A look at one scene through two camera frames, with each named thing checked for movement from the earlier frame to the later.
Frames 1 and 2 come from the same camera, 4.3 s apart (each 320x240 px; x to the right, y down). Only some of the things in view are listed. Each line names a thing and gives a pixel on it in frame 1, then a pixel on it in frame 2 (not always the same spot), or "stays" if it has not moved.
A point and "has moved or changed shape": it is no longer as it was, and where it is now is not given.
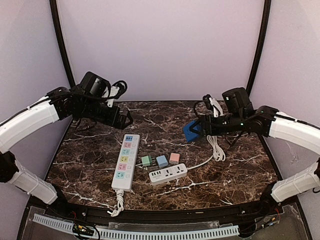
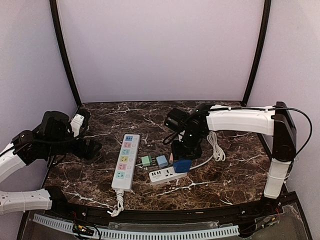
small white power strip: (160, 176) stays
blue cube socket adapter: (189, 135) has moved or changed shape
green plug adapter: (146, 160) stays
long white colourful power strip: (125, 161) stays
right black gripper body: (203, 125) → (184, 153)
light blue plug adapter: (162, 161) stays
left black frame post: (53, 5) stays
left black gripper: (120, 117) → (88, 149)
